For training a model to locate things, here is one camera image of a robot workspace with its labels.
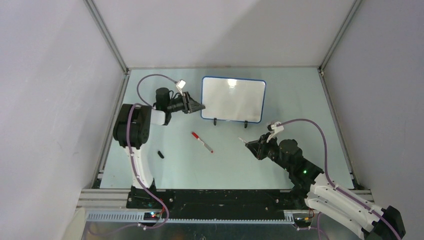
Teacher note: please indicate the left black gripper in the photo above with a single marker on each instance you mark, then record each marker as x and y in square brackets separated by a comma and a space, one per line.
[189, 104]

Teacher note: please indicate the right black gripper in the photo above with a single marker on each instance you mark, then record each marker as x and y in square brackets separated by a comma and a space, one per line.
[258, 147]

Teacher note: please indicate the blue framed whiteboard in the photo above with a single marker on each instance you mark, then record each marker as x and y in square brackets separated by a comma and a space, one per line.
[233, 99]

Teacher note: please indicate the black marker cap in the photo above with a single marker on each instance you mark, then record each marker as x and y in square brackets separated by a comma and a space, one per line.
[160, 155]

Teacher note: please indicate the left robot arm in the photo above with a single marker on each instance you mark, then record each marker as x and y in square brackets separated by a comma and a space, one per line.
[132, 128]

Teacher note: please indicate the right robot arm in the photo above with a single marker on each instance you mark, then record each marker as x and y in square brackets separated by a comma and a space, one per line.
[365, 219]

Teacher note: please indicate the red whiteboard marker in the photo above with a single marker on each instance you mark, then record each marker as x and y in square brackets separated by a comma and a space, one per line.
[202, 142]

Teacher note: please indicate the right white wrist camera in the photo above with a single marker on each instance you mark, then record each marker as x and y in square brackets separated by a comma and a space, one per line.
[274, 128]

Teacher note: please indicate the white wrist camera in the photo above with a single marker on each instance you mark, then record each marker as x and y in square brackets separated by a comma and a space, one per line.
[274, 128]
[180, 85]

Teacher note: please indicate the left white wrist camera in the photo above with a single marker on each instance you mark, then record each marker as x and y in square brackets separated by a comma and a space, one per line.
[180, 85]

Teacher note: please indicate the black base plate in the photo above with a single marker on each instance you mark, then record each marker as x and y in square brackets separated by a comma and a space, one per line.
[218, 204]

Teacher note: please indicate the aluminium frame rail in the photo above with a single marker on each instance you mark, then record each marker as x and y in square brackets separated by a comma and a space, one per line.
[110, 205]

